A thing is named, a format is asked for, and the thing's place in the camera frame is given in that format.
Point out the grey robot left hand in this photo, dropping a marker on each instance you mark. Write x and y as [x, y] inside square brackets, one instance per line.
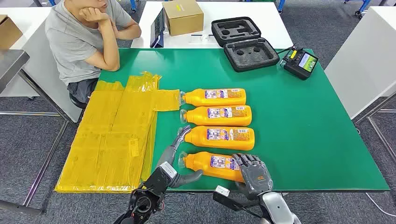
[165, 156]

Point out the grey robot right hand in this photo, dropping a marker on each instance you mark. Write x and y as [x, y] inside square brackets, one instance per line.
[255, 176]

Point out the orange detergent bottle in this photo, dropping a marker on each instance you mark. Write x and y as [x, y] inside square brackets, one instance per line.
[201, 165]
[222, 143]
[198, 117]
[195, 98]

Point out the yellow plastic sheet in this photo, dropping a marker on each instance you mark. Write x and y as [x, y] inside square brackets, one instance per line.
[108, 139]

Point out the green top work table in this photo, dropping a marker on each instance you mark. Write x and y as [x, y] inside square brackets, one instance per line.
[294, 123]

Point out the black stool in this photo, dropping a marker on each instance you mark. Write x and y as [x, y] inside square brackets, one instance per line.
[75, 102]

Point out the black remote controller with screen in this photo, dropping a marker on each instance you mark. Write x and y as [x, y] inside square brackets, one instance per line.
[298, 66]

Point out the black foam-lined case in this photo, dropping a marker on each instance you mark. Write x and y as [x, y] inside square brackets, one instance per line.
[250, 54]

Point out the dark tablet on stand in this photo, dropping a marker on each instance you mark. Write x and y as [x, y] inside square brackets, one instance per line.
[157, 28]

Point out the closed cardboard box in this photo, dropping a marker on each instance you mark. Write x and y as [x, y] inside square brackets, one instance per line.
[182, 17]

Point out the person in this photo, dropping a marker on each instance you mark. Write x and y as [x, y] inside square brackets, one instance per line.
[74, 40]

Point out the white table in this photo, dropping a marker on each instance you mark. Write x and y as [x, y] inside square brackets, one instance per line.
[362, 61]
[247, 10]
[40, 68]

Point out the grey metal table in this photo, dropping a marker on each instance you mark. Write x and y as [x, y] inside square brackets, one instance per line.
[10, 63]

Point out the open cardboard box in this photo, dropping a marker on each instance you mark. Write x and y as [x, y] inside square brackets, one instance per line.
[7, 32]

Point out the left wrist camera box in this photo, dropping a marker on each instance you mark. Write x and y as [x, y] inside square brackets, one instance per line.
[168, 169]

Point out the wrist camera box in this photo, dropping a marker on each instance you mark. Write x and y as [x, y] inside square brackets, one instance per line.
[227, 199]
[168, 169]

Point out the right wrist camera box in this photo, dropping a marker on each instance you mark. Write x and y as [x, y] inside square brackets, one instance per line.
[227, 199]

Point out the blue metal frame leg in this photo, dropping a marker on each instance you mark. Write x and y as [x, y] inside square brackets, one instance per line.
[133, 5]
[281, 4]
[362, 6]

